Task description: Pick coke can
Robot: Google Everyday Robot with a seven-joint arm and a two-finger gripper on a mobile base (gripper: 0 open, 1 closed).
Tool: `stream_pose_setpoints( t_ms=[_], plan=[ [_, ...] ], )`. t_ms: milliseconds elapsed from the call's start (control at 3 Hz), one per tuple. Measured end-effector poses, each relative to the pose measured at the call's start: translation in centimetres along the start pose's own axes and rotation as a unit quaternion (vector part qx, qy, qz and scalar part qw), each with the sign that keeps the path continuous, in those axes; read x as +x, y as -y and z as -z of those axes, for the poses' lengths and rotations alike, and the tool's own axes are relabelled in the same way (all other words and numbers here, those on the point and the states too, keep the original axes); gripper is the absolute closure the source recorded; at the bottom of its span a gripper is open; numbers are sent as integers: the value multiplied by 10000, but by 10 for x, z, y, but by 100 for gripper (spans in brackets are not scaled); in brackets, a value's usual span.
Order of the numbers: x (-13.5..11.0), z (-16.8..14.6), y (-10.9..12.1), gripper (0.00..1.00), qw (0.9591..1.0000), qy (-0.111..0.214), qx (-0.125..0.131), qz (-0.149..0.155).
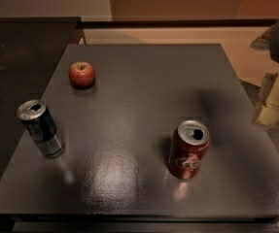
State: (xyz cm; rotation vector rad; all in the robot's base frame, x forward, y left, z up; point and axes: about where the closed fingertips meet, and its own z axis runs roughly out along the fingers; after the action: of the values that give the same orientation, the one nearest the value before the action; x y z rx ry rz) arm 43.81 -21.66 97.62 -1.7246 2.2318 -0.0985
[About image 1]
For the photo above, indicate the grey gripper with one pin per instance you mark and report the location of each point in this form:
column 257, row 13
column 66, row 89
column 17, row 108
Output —
column 268, row 109

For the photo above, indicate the red coke can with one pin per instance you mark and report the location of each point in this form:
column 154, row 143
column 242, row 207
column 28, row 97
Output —
column 190, row 142

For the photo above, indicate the blue silver energy drink can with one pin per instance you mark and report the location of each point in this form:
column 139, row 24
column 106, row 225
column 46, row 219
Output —
column 38, row 121

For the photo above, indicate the red apple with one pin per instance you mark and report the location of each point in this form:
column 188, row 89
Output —
column 82, row 75

